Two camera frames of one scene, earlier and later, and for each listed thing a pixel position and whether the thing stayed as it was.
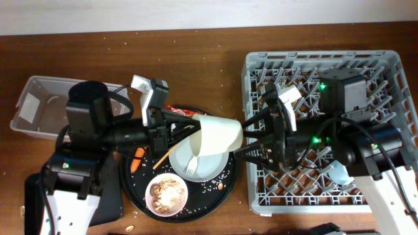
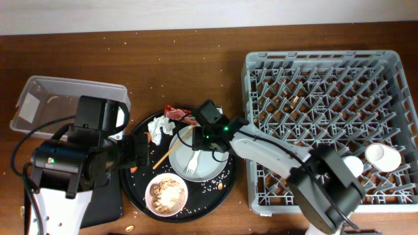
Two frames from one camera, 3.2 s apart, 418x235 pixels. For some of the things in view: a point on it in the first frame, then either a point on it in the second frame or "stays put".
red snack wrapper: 185,111 stays put
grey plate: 207,167 stays put
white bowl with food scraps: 166,194 stays put
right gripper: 281,138 to 197,140
